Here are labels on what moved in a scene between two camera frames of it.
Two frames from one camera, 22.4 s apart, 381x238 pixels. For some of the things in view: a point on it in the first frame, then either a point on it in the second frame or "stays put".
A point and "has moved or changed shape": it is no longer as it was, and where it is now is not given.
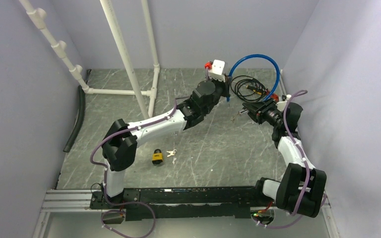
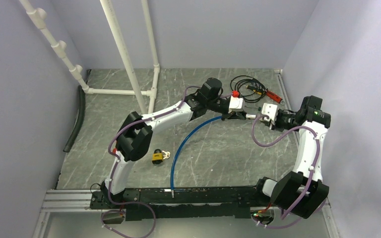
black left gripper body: x=224 y=89 to x=225 y=114
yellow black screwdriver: x=254 y=89 stays put
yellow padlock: x=157 y=156 stays put
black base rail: x=182 y=204 stays put
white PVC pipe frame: x=38 y=16 stays put
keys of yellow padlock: x=171 y=153 has moved or changed shape
